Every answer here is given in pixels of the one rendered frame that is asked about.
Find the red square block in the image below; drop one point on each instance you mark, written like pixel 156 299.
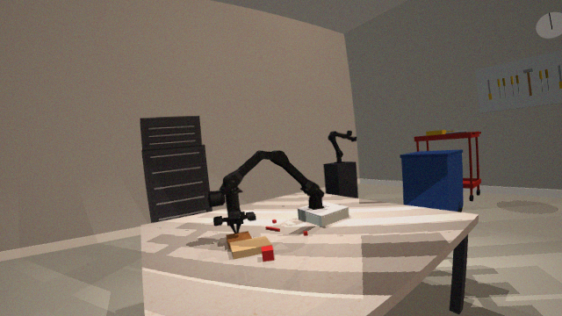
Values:
pixel 267 254

